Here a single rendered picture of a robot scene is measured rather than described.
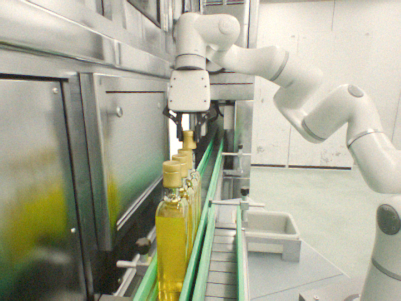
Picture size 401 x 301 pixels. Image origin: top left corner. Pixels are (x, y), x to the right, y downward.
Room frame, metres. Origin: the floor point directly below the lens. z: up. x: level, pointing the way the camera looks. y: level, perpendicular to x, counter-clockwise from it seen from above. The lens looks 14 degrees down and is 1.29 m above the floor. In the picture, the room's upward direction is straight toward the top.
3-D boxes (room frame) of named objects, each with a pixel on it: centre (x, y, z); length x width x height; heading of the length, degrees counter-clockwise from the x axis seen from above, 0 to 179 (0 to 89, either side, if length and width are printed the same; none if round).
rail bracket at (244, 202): (0.72, -0.11, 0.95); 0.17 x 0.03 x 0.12; 83
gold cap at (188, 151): (0.57, 0.04, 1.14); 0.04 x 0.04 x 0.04
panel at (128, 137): (0.89, 0.14, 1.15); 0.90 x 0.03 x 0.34; 173
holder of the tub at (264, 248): (0.83, -0.19, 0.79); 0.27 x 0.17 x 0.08; 83
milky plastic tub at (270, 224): (0.82, -0.22, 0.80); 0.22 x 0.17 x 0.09; 83
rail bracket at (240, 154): (1.36, -0.19, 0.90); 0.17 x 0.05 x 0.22; 83
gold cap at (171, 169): (0.45, 0.06, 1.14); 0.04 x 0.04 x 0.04
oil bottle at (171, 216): (0.45, 0.06, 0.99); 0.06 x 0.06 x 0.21; 83
